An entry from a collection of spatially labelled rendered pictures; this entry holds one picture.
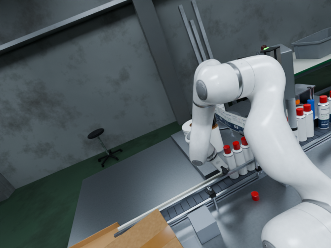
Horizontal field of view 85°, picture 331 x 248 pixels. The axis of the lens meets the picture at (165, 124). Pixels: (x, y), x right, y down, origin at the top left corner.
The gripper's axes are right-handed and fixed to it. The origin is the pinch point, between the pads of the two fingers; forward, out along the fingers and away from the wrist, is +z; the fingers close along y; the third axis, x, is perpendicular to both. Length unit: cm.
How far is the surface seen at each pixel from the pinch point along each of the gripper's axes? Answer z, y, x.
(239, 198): 10.4, -9.4, 4.3
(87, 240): -19, 13, 82
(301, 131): 15.5, -2.3, -46.9
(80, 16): -153, 283, -12
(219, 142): 3.3, 23.4, -11.6
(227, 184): 5.4, -2.8, 3.6
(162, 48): -32, 269, -83
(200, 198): -0.1, -2.0, 19.1
